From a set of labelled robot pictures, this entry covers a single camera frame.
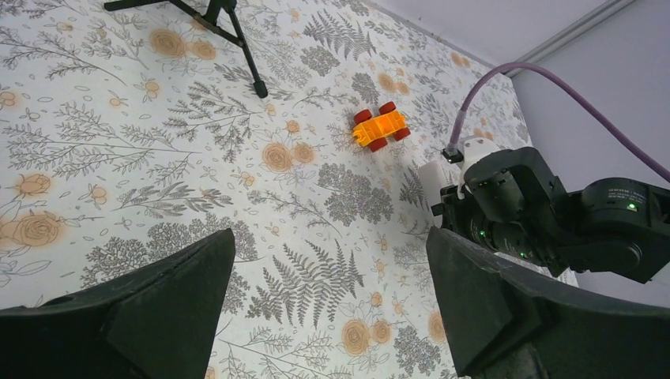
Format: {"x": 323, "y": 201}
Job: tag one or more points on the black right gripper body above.
{"x": 510, "y": 202}

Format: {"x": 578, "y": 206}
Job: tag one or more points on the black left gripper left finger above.
{"x": 158, "y": 321}

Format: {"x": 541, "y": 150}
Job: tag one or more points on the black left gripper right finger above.
{"x": 503, "y": 320}

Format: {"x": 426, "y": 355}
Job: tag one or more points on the white remote control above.
{"x": 433, "y": 178}

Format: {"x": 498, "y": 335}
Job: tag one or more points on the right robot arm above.
{"x": 619, "y": 225}

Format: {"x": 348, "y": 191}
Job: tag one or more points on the orange toy car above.
{"x": 373, "y": 132}

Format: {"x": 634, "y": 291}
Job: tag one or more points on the floral table mat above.
{"x": 128, "y": 135}

